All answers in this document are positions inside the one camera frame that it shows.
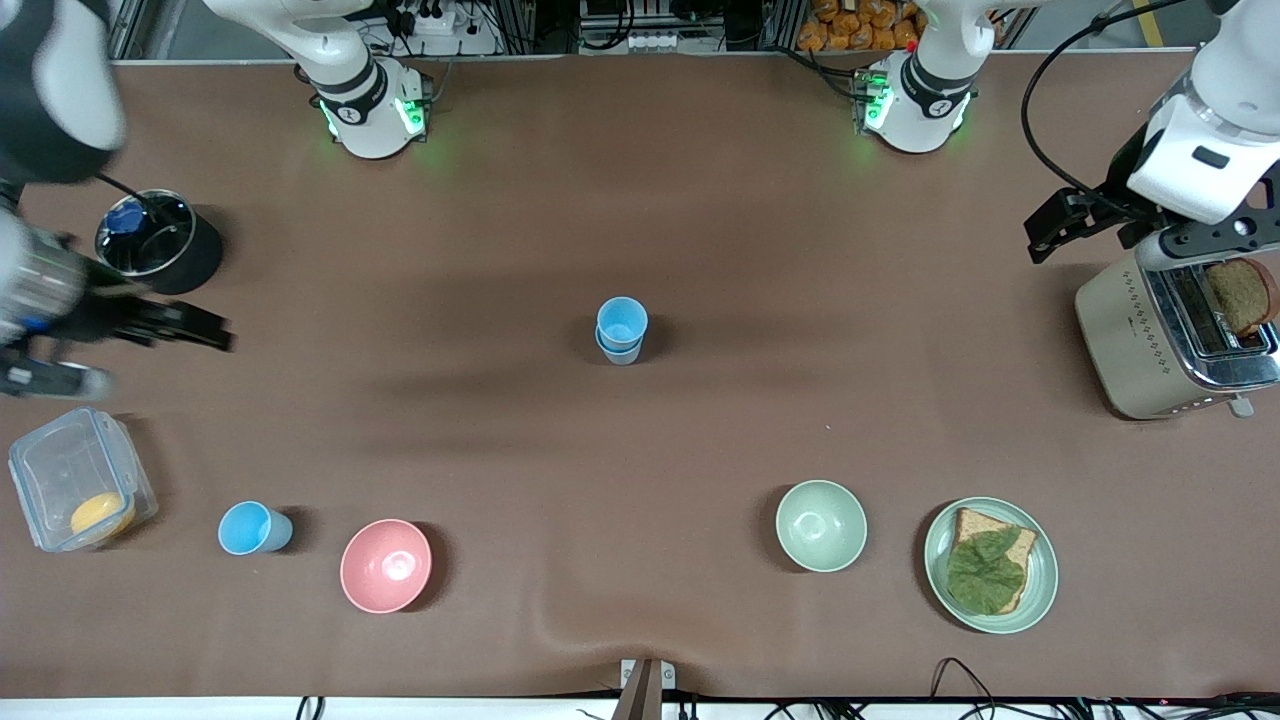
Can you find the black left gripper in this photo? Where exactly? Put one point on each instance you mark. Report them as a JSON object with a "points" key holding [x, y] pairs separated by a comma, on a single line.
{"points": [[1113, 197]]}

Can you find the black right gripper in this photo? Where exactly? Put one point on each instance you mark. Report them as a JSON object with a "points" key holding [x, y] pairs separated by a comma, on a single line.
{"points": [[110, 317]]}

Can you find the light blue plastic cup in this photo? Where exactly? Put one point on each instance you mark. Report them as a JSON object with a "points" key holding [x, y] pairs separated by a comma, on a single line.
{"points": [[252, 528], [620, 357], [622, 320]]}

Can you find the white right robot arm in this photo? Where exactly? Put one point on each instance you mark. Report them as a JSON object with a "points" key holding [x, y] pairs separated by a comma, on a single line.
{"points": [[60, 80]]}

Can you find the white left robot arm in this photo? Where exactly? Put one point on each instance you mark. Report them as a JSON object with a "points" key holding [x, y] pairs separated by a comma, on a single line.
{"points": [[1215, 130]]}

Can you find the black round pot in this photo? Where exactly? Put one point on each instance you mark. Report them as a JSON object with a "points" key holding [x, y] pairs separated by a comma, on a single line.
{"points": [[190, 260]]}

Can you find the small blue object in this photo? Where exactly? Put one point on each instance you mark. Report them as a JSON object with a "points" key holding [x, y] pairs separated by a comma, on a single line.
{"points": [[126, 216]]}

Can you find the beige metal toaster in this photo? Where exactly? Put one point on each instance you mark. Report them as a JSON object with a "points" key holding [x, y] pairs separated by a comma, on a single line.
{"points": [[1130, 340]]}

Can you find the dark toast slice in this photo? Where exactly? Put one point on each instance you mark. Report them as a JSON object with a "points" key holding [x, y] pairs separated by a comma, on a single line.
{"points": [[1240, 295]]}

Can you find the clear plastic food container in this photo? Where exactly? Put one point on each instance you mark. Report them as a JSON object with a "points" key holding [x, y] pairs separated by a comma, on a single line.
{"points": [[55, 470]]}

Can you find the yellow round food item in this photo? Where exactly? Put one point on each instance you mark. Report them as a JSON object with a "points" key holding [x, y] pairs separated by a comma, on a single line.
{"points": [[102, 515]]}

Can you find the bag of orange buns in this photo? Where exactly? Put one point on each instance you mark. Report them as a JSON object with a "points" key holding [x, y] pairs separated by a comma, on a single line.
{"points": [[860, 25]]}

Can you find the pink bowl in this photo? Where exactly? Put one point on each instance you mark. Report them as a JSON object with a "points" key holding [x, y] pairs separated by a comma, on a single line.
{"points": [[385, 565]]}

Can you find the brown bread slice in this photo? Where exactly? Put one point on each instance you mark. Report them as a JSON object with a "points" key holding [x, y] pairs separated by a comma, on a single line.
{"points": [[975, 522]]}

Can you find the pale green plate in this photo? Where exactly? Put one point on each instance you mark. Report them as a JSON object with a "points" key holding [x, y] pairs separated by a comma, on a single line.
{"points": [[1042, 575]]}

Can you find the green lettuce leaf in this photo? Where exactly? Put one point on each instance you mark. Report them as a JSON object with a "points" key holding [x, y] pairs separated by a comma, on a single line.
{"points": [[985, 570]]}

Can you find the pale green bowl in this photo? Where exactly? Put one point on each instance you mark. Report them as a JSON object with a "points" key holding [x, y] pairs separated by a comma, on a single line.
{"points": [[820, 525]]}

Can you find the white power strip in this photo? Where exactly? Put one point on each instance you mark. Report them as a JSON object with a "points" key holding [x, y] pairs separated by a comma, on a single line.
{"points": [[432, 20]]}

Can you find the white multi-socket block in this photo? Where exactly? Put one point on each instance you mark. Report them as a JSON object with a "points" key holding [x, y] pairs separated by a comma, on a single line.
{"points": [[653, 41]]}

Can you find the metal table bracket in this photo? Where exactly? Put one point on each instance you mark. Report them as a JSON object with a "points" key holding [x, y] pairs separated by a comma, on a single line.
{"points": [[645, 688]]}

